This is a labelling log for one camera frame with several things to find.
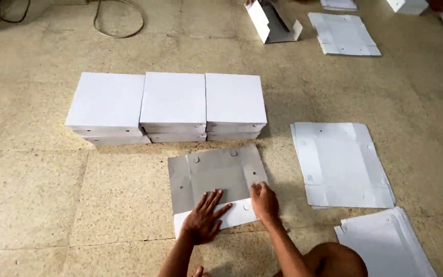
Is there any person's right hand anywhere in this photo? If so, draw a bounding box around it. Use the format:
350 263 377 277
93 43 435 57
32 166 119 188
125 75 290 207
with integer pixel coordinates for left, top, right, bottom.
250 182 280 224

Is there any person's left hand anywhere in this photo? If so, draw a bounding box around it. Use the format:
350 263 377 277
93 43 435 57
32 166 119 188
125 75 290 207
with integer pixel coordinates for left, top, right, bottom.
181 189 233 245

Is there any grey cardboard box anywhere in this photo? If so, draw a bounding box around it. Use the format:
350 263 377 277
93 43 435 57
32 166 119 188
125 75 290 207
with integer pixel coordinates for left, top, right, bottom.
167 143 269 238

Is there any pile of flat white blanks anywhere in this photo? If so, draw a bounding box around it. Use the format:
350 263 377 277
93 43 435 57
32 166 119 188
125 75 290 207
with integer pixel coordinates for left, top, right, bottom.
308 12 382 57
320 0 358 12
290 122 396 210
334 206 438 277

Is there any person's bare knee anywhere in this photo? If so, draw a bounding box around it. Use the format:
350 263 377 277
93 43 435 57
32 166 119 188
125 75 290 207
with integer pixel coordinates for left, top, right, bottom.
273 242 369 277

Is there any stack of folded white boxes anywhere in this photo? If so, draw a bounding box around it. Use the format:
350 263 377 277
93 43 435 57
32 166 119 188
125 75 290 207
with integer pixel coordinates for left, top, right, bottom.
65 72 268 147

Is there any half-folded white cardboard box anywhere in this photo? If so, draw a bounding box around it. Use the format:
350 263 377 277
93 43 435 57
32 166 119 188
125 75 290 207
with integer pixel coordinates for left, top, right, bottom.
244 0 304 44

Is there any folded white cardboard box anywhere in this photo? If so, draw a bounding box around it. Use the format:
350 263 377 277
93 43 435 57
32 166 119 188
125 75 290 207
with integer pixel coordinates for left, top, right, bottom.
385 0 430 15

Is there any grey looped cable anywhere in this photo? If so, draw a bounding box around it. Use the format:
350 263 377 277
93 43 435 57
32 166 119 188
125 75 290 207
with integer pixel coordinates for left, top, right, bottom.
93 0 145 39

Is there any black cable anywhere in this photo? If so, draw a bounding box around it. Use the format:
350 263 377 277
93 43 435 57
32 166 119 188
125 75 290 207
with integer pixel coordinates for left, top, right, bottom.
0 0 31 24

